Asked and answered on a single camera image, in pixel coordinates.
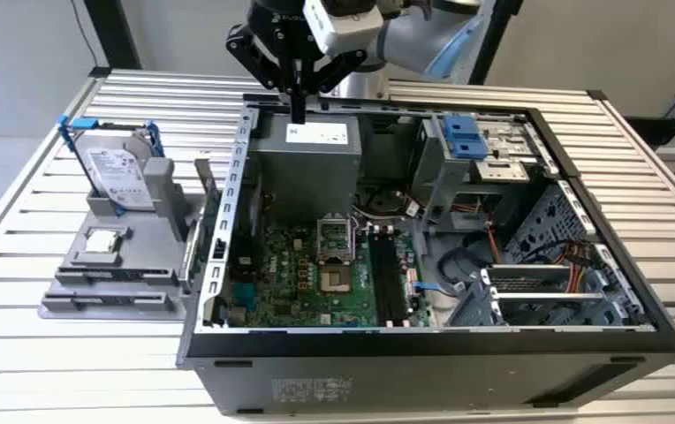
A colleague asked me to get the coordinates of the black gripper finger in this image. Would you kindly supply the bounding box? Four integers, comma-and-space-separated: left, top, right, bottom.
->
224, 24, 299, 125
296, 50, 367, 125

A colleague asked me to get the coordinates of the grey power supply unit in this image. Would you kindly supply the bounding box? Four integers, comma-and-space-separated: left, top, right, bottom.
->
247, 113, 363, 222

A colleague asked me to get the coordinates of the blue drive bay latch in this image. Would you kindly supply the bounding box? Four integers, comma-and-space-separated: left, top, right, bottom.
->
441, 113, 486, 161

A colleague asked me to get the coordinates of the green graphics card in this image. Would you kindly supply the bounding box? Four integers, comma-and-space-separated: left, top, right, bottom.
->
185, 157, 224, 284

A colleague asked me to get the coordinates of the blue disk carrier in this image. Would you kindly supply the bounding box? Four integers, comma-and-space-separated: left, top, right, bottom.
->
53, 113, 165, 214

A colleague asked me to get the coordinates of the silver hard disk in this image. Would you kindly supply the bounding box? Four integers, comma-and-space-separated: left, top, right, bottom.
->
73, 127, 159, 211

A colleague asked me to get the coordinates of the metal optical drive cage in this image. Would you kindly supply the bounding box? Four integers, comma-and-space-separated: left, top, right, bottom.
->
416, 112, 550, 186

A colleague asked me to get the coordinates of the metal socket cover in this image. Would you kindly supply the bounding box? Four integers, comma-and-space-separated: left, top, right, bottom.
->
316, 214, 355, 262

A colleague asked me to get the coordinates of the grey parts rack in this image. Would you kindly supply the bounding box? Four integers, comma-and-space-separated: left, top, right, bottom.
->
37, 156, 208, 320

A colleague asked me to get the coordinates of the CPU socket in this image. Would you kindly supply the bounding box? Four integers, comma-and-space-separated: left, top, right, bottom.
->
316, 260, 355, 296

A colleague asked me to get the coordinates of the silver CPU chip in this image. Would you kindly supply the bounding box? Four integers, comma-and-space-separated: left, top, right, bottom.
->
85, 229, 121, 254

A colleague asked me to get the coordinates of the green motherboard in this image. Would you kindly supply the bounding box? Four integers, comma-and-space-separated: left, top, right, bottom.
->
227, 224, 432, 329

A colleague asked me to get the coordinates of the black and grey PC case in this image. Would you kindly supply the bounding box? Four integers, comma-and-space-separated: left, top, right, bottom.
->
175, 92, 675, 416

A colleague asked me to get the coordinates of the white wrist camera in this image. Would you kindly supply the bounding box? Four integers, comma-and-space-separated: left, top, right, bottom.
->
303, 0, 384, 55

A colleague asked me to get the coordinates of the black frame post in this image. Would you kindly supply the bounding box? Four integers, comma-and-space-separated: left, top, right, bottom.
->
80, 0, 143, 72
466, 0, 525, 85

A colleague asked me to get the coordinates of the thin wire locking lever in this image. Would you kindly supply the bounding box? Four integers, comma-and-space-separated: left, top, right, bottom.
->
346, 220, 366, 262

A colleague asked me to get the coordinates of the black looped cable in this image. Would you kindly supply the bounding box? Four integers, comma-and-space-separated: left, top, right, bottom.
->
435, 245, 487, 289

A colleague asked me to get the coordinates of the single orange wire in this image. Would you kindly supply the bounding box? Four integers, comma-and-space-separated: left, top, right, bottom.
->
486, 223, 502, 266

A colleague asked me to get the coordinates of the metal disk bay frame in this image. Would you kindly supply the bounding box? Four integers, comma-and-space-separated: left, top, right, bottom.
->
447, 262, 627, 328

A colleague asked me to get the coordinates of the orange and yellow wire bundle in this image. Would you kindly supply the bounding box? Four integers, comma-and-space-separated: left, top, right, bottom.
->
559, 240, 597, 295

